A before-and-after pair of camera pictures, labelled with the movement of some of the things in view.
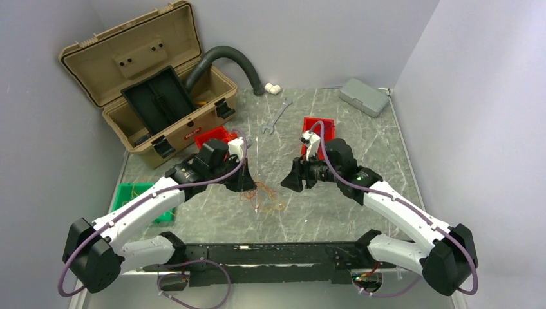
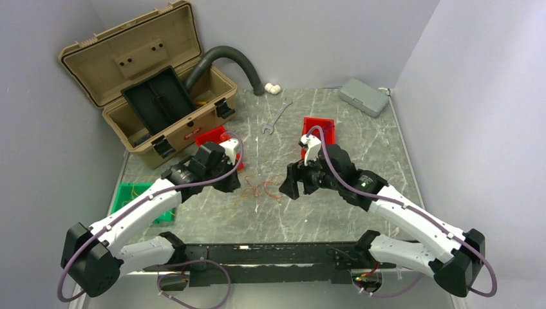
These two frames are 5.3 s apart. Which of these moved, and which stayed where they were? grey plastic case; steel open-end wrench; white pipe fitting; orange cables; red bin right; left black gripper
Moved: orange cables; left black gripper
Stayed: steel open-end wrench; white pipe fitting; grey plastic case; red bin right
